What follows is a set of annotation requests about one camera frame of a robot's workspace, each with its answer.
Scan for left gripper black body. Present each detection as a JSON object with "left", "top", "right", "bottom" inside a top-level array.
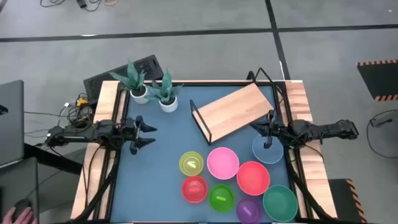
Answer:
[{"left": 118, "top": 119, "right": 140, "bottom": 147}]

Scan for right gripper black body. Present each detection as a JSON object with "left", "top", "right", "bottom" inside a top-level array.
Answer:
[{"left": 266, "top": 119, "right": 293, "bottom": 141}]

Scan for large blue plastic bowl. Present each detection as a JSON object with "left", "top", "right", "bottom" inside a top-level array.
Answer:
[{"left": 252, "top": 134, "right": 284, "bottom": 165}]

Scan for large pink plastic bowl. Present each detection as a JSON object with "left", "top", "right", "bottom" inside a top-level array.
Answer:
[{"left": 206, "top": 147, "right": 240, "bottom": 180}]

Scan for small yellow plastic bowl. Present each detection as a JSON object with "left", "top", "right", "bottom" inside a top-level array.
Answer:
[{"left": 178, "top": 151, "right": 205, "bottom": 177}]

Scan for small red plastic bowl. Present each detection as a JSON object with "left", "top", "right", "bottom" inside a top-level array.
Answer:
[{"left": 181, "top": 175, "right": 208, "bottom": 203}]

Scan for small purple plastic bowl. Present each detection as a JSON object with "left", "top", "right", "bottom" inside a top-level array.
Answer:
[{"left": 236, "top": 197, "right": 264, "bottom": 224}]

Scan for small green plastic bowl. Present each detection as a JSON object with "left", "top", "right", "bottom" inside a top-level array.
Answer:
[{"left": 208, "top": 184, "right": 236, "bottom": 213}]

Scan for snake plant in white pot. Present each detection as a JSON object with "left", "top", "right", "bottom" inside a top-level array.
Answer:
[
  {"left": 145, "top": 68, "right": 184, "bottom": 113},
  {"left": 108, "top": 60, "right": 149, "bottom": 105}
]

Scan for blue table mat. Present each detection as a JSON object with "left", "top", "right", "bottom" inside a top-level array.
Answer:
[{"left": 110, "top": 85, "right": 307, "bottom": 223}]

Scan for wooden table side board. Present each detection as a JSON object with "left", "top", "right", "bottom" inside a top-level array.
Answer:
[
  {"left": 70, "top": 80, "right": 128, "bottom": 220},
  {"left": 284, "top": 80, "right": 338, "bottom": 218}
]

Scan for large red plastic bowl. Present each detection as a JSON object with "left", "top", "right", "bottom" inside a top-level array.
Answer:
[{"left": 236, "top": 161, "right": 271, "bottom": 196}]

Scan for large teal plastic bowl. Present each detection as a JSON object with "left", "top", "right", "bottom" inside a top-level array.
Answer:
[{"left": 262, "top": 184, "right": 299, "bottom": 223}]

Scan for black desk edge bar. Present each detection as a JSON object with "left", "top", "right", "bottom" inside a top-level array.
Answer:
[{"left": 24, "top": 142, "right": 83, "bottom": 175}]

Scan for black mat hazard stripes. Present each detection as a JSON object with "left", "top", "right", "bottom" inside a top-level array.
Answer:
[
  {"left": 328, "top": 179, "right": 368, "bottom": 224},
  {"left": 356, "top": 59, "right": 398, "bottom": 102}
]

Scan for grey laptop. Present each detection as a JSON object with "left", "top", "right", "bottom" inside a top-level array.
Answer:
[{"left": 0, "top": 80, "right": 25, "bottom": 167}]

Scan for black computer mouse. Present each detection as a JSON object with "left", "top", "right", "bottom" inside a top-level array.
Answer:
[{"left": 11, "top": 198, "right": 34, "bottom": 223}]

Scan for person's hand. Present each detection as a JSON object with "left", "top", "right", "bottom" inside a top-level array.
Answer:
[{"left": 2, "top": 207, "right": 38, "bottom": 224}]

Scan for wooden shelf black metal frame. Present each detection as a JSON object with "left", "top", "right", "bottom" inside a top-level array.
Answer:
[{"left": 189, "top": 82, "right": 276, "bottom": 146}]

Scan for black triangular metal bracket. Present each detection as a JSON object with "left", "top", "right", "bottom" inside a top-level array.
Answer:
[{"left": 246, "top": 67, "right": 284, "bottom": 94}]

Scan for tangled black cable bundle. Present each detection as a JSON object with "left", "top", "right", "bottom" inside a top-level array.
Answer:
[{"left": 24, "top": 92, "right": 96, "bottom": 147}]

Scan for black diagonal frame strut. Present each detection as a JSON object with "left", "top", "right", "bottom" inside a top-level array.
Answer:
[
  {"left": 74, "top": 146, "right": 121, "bottom": 222},
  {"left": 285, "top": 152, "right": 336, "bottom": 222}
]

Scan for black table border frame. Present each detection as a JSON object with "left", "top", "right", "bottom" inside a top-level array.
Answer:
[{"left": 107, "top": 80, "right": 309, "bottom": 223}]

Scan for black floor cable with adapter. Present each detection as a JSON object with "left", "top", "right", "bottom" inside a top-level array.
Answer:
[{"left": 39, "top": 0, "right": 105, "bottom": 12}]

